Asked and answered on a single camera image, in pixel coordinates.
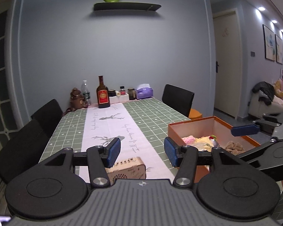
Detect white printed table runner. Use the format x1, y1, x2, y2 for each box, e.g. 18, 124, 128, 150
81, 102, 176, 182

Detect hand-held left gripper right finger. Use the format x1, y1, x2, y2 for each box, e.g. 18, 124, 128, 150
164, 137, 245, 189

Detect glass panel door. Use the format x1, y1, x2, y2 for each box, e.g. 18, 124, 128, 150
0, 12, 15, 132

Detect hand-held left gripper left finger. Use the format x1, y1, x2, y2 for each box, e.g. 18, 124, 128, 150
39, 137, 122, 189

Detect large framed wall picture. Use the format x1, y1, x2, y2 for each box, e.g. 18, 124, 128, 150
262, 24, 277, 62

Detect clear water bottle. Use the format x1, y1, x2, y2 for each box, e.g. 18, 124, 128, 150
81, 80, 92, 106

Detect cream door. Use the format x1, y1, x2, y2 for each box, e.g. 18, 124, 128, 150
213, 11, 242, 118

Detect small framed wall picture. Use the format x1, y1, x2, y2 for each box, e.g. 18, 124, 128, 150
275, 34, 283, 64

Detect green checked tablecloth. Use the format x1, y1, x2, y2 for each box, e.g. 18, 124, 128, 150
38, 96, 283, 220

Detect purple tissue pack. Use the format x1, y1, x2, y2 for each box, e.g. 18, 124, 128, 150
135, 83, 154, 100

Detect brown plush toy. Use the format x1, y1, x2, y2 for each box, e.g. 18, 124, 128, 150
225, 141, 246, 156

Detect pink crochet item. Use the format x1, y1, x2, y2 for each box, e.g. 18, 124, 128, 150
181, 135, 196, 145

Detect brown liquor bottle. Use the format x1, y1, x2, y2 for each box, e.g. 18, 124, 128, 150
96, 76, 110, 109

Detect black chair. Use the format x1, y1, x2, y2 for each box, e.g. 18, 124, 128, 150
31, 99, 64, 138
162, 84, 195, 118
0, 120, 50, 184

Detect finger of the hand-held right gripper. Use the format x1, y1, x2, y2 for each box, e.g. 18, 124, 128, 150
237, 138, 277, 170
231, 119, 278, 137

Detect orange stool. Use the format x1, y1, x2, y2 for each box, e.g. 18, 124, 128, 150
188, 108, 203, 120

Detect wooden radio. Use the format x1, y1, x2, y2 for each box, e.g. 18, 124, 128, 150
105, 157, 147, 185

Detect beige sofa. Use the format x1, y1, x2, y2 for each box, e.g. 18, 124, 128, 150
248, 92, 283, 120

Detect orange cardboard box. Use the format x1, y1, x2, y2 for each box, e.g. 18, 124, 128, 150
168, 116, 261, 184

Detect dark wall shelf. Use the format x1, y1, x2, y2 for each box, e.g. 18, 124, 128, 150
93, 2, 162, 12

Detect brown bear figurine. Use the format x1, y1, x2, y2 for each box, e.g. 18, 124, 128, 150
69, 88, 89, 109

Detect black jacket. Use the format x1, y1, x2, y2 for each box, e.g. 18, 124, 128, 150
252, 81, 275, 106

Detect yellow cloth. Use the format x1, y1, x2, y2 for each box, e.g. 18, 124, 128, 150
193, 137, 214, 152

